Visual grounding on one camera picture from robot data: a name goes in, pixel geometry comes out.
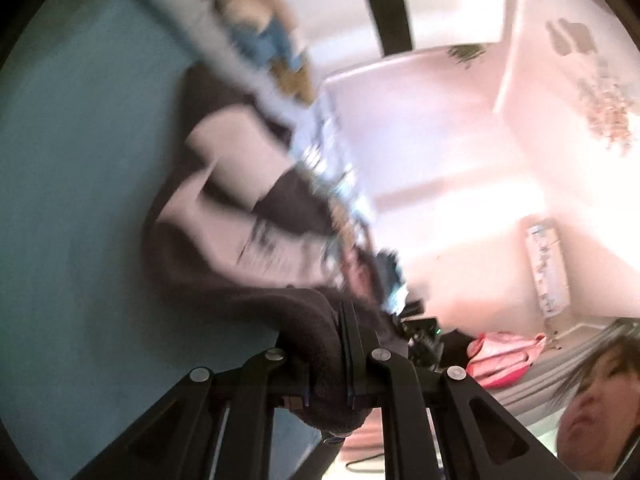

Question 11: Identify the pink bag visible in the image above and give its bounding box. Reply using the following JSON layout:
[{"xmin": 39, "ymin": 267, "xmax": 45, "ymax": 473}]
[{"xmin": 466, "ymin": 331, "xmax": 547, "ymax": 389}]

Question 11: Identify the person's head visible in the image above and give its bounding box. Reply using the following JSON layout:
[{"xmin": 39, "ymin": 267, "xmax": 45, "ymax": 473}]
[{"xmin": 556, "ymin": 334, "xmax": 640, "ymax": 477}]

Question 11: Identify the beige and blue cloth pile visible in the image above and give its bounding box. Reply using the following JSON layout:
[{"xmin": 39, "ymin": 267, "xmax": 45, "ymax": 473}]
[{"xmin": 197, "ymin": 0, "xmax": 317, "ymax": 107}]

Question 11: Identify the green hanging plant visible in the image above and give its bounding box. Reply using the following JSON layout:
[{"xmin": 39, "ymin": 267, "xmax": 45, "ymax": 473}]
[{"xmin": 447, "ymin": 44, "xmax": 488, "ymax": 68}]

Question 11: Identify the black beam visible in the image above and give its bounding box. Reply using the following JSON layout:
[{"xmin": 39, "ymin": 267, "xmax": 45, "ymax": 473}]
[{"xmin": 354, "ymin": 0, "xmax": 417, "ymax": 57}]

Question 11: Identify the teal bed sheet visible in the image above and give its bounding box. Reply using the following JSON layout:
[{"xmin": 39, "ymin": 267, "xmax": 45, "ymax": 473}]
[{"xmin": 0, "ymin": 0, "xmax": 323, "ymax": 480}]

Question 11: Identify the white wall poster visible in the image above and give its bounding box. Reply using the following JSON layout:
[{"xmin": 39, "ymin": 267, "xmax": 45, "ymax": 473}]
[{"xmin": 525, "ymin": 219, "xmax": 572, "ymax": 317}]

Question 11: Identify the grey wall decoration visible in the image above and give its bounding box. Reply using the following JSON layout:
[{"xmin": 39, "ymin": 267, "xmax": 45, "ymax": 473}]
[{"xmin": 545, "ymin": 19, "xmax": 598, "ymax": 57}]

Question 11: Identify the light grey bedding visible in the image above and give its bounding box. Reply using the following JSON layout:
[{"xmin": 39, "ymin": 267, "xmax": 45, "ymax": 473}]
[{"xmin": 487, "ymin": 317, "xmax": 640, "ymax": 413}]

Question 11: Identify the dark brown and white garment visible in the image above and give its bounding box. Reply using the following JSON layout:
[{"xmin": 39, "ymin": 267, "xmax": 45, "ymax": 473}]
[{"xmin": 142, "ymin": 65, "xmax": 401, "ymax": 436}]

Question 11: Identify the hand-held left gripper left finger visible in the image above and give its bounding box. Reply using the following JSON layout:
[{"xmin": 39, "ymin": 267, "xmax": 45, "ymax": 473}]
[{"xmin": 75, "ymin": 347, "xmax": 311, "ymax": 480}]

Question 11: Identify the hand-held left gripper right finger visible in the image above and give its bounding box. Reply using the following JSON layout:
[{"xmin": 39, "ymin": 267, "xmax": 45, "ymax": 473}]
[{"xmin": 339, "ymin": 300, "xmax": 576, "ymax": 480}]

